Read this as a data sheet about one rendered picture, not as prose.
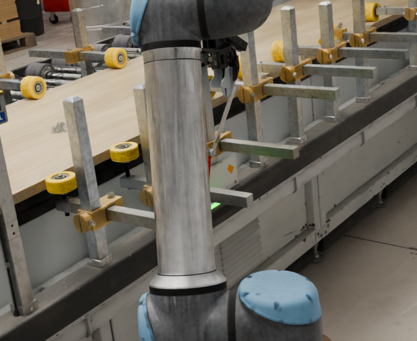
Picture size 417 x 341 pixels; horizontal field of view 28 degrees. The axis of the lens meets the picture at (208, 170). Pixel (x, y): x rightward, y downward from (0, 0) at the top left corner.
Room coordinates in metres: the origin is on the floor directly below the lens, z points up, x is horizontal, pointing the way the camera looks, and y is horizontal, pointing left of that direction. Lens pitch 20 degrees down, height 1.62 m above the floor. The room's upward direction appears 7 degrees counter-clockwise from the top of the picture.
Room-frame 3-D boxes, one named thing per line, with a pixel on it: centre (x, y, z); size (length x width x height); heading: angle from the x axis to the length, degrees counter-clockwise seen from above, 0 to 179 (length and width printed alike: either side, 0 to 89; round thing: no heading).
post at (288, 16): (2.75, -0.32, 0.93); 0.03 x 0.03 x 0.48; 52
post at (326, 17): (2.95, -0.47, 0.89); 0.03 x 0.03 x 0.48; 52
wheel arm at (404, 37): (3.12, -0.73, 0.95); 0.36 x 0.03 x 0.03; 52
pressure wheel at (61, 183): (2.08, 0.38, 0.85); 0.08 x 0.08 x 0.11
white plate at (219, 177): (2.32, -0.01, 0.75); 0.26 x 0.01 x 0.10; 142
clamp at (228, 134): (2.38, -0.02, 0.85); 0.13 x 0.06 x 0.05; 142
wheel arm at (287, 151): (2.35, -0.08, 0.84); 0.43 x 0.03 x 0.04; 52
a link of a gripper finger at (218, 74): (2.32, -0.06, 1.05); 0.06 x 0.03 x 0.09; 142
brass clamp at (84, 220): (1.99, 0.29, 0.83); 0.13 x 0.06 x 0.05; 142
